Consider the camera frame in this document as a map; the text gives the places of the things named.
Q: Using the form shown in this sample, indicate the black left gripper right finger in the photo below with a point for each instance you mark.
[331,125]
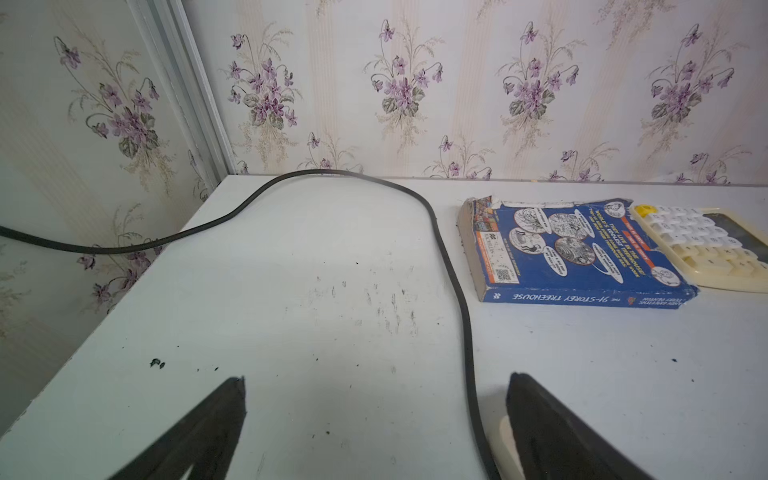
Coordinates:
[554,443]

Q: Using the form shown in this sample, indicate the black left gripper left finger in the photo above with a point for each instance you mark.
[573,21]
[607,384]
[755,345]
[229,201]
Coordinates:
[201,445]

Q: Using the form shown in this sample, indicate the blue paperback book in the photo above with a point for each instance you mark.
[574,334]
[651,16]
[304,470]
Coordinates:
[574,254]

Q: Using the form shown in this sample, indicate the cream yellow calculator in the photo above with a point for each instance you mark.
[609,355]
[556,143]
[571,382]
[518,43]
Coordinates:
[710,247]

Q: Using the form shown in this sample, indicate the cream power strip red sockets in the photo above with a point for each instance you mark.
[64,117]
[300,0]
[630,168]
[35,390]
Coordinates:
[504,450]

